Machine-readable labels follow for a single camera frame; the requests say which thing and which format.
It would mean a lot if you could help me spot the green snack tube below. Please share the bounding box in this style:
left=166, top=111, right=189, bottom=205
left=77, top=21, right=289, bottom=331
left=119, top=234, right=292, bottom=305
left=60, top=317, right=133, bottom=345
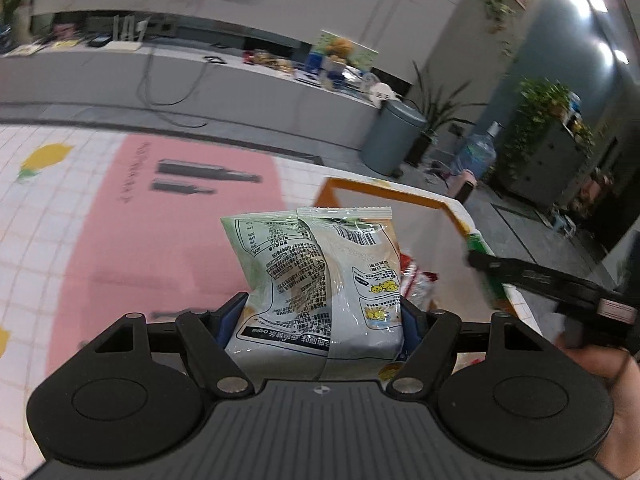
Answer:
left=466, top=233, right=512, bottom=311

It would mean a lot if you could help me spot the pale green snack bag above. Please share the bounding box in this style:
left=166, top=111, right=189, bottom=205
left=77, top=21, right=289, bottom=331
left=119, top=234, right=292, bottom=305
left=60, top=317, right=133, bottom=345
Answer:
left=221, top=207, right=404, bottom=386

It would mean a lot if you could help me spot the person's right hand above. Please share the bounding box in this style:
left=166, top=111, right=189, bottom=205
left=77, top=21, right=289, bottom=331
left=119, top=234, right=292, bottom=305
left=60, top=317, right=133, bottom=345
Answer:
left=564, top=346, right=640, bottom=479

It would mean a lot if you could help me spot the red snack bag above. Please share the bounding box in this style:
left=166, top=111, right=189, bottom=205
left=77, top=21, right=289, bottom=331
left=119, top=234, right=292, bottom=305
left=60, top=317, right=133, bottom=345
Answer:
left=399, top=254, right=438, bottom=311

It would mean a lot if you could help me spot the pink printed mat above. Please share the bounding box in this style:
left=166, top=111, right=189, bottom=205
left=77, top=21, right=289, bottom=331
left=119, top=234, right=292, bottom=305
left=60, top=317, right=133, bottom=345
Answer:
left=47, top=134, right=284, bottom=372

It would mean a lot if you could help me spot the orange storage box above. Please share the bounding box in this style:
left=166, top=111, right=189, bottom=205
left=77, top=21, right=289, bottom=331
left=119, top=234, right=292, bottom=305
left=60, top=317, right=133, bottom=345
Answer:
left=309, top=175, right=557, bottom=366

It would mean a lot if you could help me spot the blue water jug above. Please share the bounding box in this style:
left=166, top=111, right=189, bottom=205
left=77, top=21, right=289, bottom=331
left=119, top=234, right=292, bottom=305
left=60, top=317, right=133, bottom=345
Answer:
left=451, top=122, right=502, bottom=180

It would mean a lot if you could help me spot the grey trash bin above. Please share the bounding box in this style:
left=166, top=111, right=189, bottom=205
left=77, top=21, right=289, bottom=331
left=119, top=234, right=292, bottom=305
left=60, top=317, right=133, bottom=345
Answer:
left=359, top=100, right=426, bottom=176

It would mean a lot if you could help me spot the leafy plant on cabinet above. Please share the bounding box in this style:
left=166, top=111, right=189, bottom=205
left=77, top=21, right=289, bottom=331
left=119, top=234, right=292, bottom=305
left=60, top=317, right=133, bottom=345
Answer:
left=495, top=77, right=594, bottom=185

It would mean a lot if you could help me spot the potted green plant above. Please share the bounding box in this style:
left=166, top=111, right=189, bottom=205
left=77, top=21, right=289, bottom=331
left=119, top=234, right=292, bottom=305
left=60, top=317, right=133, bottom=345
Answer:
left=405, top=62, right=486, bottom=168

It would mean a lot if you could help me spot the lemon checkered tablecloth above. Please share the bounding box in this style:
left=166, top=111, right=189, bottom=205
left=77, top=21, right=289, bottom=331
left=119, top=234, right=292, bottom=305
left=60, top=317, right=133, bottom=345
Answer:
left=1, top=125, right=335, bottom=479

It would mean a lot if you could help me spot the grey TV console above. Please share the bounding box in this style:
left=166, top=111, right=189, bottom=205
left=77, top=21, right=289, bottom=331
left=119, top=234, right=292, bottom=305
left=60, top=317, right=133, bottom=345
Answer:
left=1, top=46, right=378, bottom=148

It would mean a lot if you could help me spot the teddy bear gift box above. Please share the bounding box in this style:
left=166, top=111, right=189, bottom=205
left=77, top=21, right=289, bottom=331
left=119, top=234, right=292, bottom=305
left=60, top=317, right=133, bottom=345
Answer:
left=304, top=29, right=378, bottom=87

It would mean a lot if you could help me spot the white wifi router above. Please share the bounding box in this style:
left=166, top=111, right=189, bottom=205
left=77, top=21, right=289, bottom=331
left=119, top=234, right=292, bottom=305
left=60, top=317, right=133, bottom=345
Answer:
left=104, top=14, right=149, bottom=52

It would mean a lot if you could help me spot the black power cable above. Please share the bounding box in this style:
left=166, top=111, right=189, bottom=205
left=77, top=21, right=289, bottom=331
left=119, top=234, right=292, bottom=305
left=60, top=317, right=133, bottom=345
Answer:
left=136, top=44, right=227, bottom=129

